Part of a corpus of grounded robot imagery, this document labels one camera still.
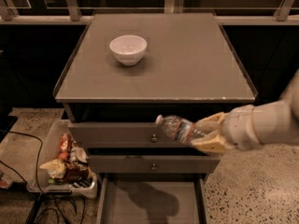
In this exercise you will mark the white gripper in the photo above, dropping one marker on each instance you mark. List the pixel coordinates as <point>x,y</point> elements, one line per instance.
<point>239,129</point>

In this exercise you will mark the clear plastic water bottle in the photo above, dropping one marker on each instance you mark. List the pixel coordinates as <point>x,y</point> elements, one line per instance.
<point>179,129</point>

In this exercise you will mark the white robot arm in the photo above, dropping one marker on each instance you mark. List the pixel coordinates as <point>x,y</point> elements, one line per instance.
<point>278,122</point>

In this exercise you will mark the top grey drawer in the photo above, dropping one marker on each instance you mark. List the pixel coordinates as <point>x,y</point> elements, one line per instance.
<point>121,134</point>

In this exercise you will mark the grey drawer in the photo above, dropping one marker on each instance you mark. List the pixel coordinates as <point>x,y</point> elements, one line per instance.
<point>153,164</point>
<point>152,199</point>
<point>121,134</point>

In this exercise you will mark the grey drawer cabinet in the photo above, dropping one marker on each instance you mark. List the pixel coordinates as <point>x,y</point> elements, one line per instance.
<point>188,69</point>

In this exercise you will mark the middle grey drawer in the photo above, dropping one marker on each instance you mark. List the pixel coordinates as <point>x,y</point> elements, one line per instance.
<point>153,164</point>

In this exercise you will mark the bottom grey drawer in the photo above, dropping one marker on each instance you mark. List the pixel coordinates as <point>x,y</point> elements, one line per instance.
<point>152,199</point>

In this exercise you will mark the white ceramic bowl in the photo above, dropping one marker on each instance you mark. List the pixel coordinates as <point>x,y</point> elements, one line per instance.
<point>128,49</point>

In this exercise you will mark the brown snack packet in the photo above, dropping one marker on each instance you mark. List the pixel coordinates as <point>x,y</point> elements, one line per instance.
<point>76,172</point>

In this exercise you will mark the red snack bag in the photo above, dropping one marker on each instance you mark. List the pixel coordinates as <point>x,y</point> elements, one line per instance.
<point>65,142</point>

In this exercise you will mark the red apple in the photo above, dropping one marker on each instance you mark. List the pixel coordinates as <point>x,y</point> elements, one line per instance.
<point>64,156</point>

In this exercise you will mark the clear plastic storage bin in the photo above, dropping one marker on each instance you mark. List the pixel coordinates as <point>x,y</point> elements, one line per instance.
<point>41,181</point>

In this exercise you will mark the yellow snack bag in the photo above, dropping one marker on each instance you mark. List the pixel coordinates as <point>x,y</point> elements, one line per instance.
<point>55,168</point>

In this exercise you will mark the metal window railing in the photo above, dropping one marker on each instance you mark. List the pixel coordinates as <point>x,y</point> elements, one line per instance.
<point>226,12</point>

